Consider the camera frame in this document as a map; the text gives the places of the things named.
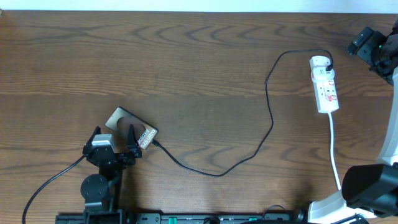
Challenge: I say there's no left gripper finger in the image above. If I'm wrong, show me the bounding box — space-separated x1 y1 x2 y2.
126 124 139 151
86 126 101 146

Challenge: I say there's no white power strip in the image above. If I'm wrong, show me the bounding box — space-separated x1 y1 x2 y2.
310 55 339 114

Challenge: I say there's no black charger cable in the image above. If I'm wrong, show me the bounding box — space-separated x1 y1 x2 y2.
151 49 335 178

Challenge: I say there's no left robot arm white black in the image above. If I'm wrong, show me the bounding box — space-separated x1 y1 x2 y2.
80 124 142 224

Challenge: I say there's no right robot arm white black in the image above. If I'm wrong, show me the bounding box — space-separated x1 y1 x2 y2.
307 26 397 223

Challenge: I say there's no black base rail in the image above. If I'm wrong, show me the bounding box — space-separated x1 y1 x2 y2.
55 213 306 224

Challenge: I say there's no white power strip cord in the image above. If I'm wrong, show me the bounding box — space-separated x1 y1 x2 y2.
328 112 343 191

